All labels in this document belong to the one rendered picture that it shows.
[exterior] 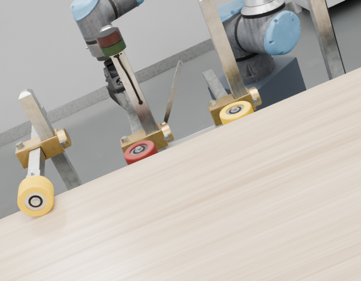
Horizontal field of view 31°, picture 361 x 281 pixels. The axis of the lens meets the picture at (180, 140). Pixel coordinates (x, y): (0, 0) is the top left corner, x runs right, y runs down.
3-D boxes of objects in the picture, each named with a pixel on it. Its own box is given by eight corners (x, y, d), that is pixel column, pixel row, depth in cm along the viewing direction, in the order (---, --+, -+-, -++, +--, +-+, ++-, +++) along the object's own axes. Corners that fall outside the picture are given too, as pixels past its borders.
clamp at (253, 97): (211, 118, 178) (205, 102, 175) (258, 98, 178) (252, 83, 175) (216, 127, 172) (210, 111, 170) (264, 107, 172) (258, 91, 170)
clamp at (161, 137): (126, 154, 177) (119, 139, 175) (172, 135, 177) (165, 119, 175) (128, 164, 172) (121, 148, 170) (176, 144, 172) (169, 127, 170)
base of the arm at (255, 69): (217, 83, 250) (208, 60, 245) (248, 58, 259) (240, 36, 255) (254, 86, 236) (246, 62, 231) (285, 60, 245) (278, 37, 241)
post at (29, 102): (96, 236, 186) (17, 91, 164) (107, 231, 186) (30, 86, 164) (96, 242, 183) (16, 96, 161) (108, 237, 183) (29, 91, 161)
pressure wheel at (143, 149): (139, 183, 167) (121, 146, 161) (168, 171, 166) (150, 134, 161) (142, 199, 159) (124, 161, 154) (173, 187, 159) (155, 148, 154)
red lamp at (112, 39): (98, 42, 159) (94, 34, 158) (121, 33, 159) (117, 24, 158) (99, 49, 153) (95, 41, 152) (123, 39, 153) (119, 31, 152)
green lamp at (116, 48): (102, 51, 160) (99, 43, 159) (125, 42, 160) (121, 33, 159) (104, 59, 154) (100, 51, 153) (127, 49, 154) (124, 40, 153)
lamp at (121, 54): (129, 108, 167) (95, 33, 158) (149, 100, 167) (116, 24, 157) (131, 117, 162) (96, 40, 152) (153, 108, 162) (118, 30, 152)
